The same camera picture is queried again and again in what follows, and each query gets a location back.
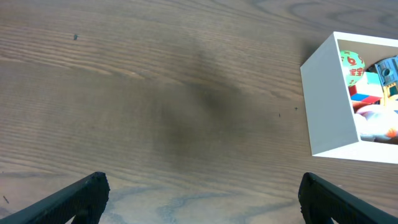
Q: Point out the yellow grey toy truck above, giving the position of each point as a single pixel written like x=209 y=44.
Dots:
x=387 y=71

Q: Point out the multicolour puzzle cube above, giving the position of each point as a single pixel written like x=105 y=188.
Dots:
x=367 y=89

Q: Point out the green ball with red numbers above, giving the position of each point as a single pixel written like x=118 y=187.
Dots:
x=353 y=66

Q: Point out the white pink duck toy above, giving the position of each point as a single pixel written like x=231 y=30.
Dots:
x=376 y=123

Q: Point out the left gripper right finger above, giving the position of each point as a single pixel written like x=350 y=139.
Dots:
x=323 y=202

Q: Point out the white cardboard box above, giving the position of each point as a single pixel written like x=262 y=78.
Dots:
x=330 y=110

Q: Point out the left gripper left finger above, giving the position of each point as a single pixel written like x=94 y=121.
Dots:
x=81 y=202

